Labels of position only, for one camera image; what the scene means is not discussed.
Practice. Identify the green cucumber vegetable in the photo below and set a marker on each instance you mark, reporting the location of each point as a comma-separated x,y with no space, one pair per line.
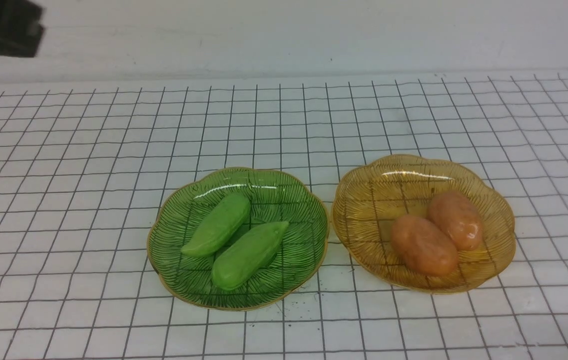
218,226
252,251

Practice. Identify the orange potato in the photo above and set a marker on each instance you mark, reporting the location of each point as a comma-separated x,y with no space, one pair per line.
423,247
458,218

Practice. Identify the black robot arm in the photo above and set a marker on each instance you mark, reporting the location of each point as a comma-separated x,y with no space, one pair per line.
21,30

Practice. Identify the amber glass plate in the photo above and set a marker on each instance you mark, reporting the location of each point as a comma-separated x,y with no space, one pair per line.
370,198

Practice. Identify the green glass plate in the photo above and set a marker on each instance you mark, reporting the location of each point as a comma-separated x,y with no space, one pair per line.
274,196

